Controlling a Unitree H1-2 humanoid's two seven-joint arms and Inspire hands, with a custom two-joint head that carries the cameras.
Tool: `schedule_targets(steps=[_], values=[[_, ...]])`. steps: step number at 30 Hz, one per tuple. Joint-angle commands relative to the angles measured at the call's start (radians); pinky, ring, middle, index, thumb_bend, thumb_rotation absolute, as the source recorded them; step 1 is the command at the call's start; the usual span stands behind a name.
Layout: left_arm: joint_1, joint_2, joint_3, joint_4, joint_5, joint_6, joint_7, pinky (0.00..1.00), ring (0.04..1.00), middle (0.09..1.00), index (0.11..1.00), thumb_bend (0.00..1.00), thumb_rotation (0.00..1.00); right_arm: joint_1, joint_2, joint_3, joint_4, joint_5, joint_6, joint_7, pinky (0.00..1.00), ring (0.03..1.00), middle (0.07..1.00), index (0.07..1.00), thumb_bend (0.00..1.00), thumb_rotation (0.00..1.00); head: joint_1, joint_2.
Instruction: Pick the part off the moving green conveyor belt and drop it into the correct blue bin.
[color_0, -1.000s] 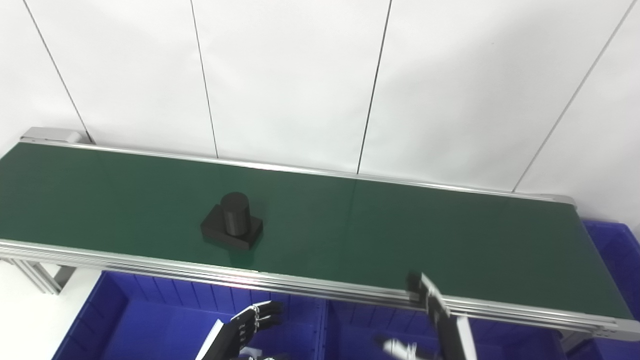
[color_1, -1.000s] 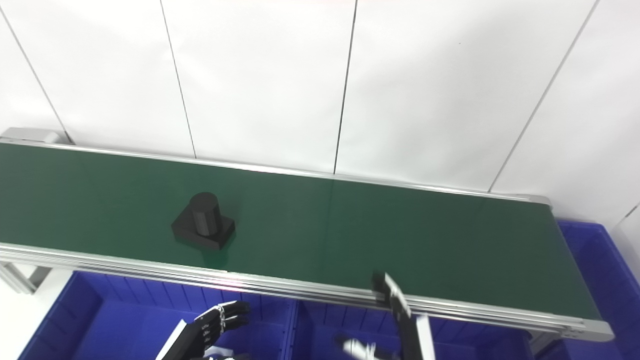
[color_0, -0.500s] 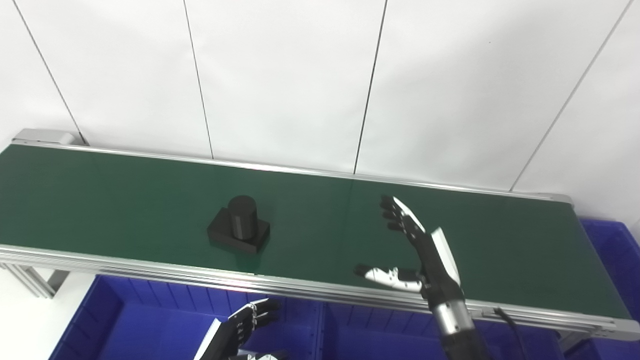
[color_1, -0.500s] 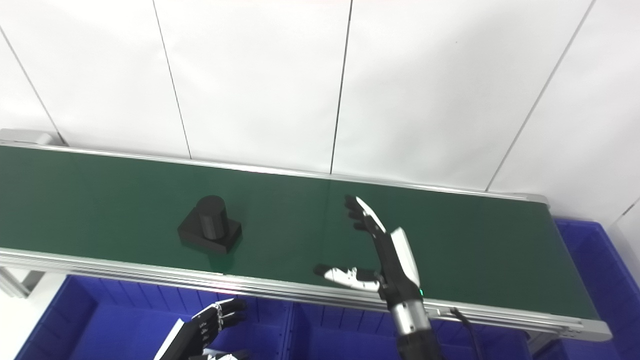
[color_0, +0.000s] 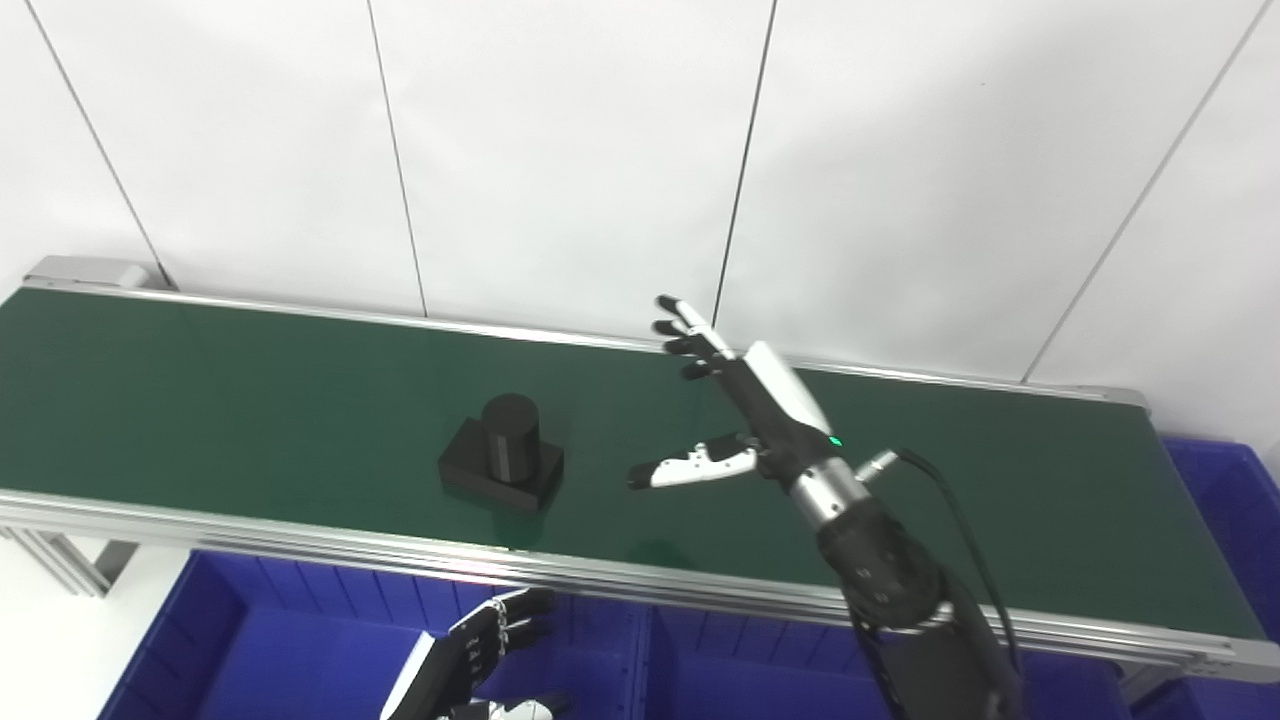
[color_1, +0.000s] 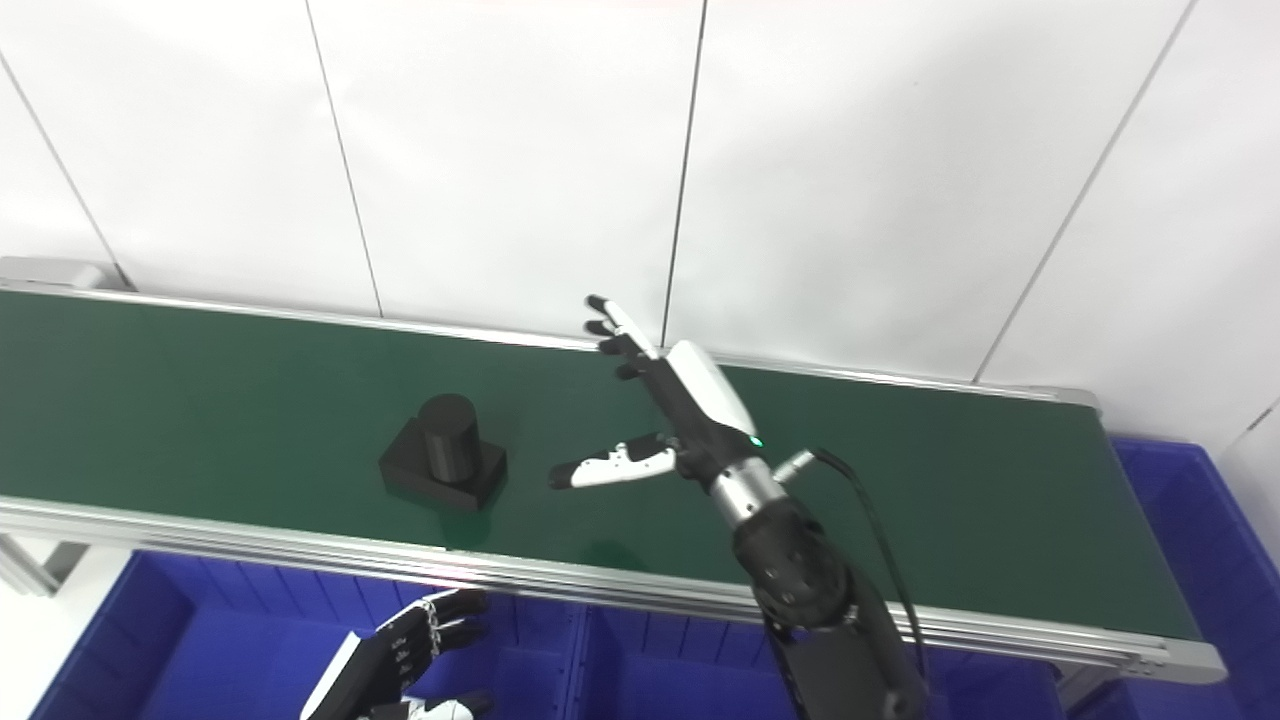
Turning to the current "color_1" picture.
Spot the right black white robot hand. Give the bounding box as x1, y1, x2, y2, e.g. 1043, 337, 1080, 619
548, 295, 766, 491

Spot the black cylinder part square base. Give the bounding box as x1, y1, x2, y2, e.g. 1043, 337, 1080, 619
378, 393, 508, 513

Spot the aluminium conveyor leg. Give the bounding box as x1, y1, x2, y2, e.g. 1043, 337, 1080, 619
1055, 660, 1103, 713
0, 535, 93, 599

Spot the green conveyor belt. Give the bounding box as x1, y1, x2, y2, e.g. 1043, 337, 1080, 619
0, 290, 1201, 641
0, 256, 1229, 686

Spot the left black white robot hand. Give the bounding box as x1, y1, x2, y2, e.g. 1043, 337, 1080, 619
300, 588, 496, 720

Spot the blue plastic bin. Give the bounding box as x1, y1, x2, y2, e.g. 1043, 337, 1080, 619
565, 600, 1066, 720
1065, 435, 1280, 720
30, 550, 591, 720

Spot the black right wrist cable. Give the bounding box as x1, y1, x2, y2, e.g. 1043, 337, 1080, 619
775, 448, 931, 701

